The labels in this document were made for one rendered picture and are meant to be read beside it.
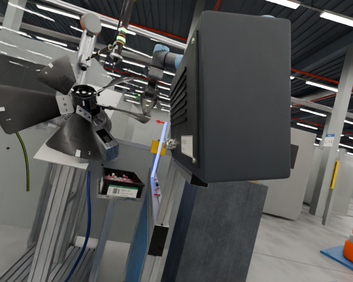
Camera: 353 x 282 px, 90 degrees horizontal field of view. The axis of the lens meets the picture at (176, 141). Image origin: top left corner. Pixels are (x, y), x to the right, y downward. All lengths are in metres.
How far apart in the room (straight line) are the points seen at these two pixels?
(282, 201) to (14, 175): 4.71
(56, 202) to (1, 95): 0.60
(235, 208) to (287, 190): 4.13
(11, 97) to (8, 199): 1.24
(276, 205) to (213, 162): 4.69
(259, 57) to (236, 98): 0.05
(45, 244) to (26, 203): 0.78
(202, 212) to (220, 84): 0.66
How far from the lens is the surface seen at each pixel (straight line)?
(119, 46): 1.12
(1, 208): 2.20
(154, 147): 1.23
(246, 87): 0.22
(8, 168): 2.10
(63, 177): 1.22
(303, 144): 5.04
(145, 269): 0.58
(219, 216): 0.83
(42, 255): 1.41
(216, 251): 0.89
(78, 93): 1.03
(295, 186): 5.02
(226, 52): 0.22
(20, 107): 1.07
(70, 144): 0.85
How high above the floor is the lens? 1.08
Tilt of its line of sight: 1 degrees up
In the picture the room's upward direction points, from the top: 14 degrees clockwise
